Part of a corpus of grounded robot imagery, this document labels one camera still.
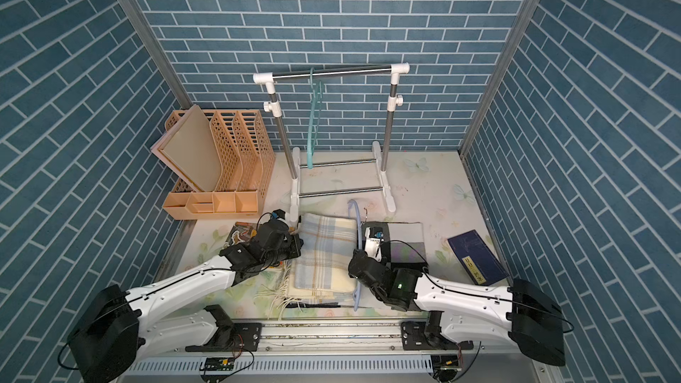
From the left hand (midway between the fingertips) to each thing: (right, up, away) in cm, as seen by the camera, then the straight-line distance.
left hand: (311, 244), depth 83 cm
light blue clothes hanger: (+14, -12, -7) cm, 20 cm away
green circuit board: (-23, -30, -11) cm, 40 cm away
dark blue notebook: (+56, -8, +5) cm, 57 cm away
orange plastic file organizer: (-34, +29, +32) cm, 55 cm away
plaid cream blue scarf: (+4, -7, -3) cm, 9 cm away
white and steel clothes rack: (+26, +33, +36) cm, 56 cm away
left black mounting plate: (-18, -20, -15) cm, 31 cm away
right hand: (+14, -2, -3) cm, 14 cm away
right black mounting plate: (+32, -19, -17) cm, 41 cm away
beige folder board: (-47, +33, +12) cm, 58 cm away
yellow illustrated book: (-26, +2, +11) cm, 29 cm away
